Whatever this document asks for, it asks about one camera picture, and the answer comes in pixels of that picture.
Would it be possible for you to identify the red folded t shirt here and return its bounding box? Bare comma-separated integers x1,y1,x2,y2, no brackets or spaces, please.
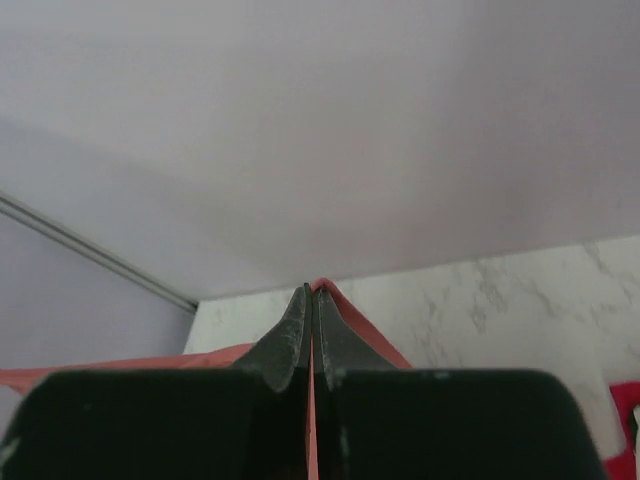
604,381,640,480

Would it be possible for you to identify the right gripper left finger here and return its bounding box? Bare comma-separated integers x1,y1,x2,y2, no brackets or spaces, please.
1,286,311,479

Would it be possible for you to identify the left aluminium frame post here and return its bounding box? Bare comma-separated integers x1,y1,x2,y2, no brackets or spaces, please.
1,192,199,314

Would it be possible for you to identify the pink t shirt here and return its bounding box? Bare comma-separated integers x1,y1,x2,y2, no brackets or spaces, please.
1,280,407,479

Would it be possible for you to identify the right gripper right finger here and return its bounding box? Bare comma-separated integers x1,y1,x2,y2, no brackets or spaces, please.
313,288,606,479

